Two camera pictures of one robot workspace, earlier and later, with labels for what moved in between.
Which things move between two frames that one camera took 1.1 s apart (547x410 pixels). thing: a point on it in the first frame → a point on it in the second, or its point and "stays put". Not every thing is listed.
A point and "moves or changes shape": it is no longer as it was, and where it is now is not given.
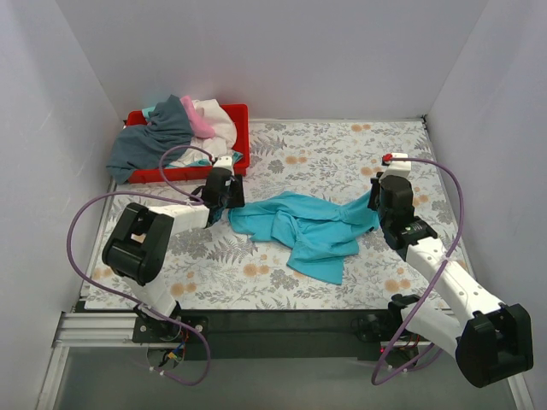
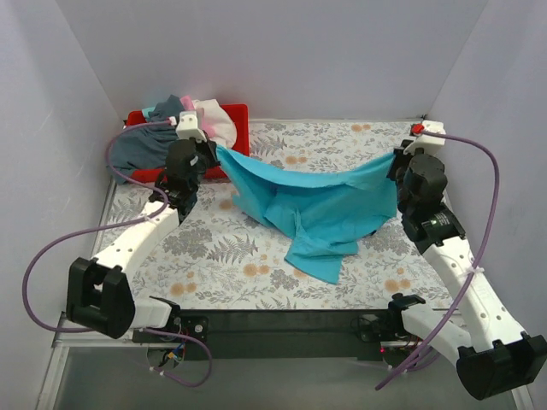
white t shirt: [222, 124] stays put
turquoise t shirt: [316, 232] moves or changes shape
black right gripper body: [374, 201] → [398, 162]
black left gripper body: [233, 198] → [207, 149]
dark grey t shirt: [141, 146] stays put
